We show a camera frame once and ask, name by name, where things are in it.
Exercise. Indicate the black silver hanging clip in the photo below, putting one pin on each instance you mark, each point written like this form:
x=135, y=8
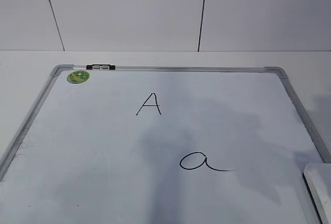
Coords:
x=100, y=67

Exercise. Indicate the whiteboard with aluminium frame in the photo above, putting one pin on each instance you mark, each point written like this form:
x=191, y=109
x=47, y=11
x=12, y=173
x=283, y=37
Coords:
x=163, y=145

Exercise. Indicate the white whiteboard eraser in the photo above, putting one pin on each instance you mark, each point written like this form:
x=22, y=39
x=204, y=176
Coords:
x=317, y=176

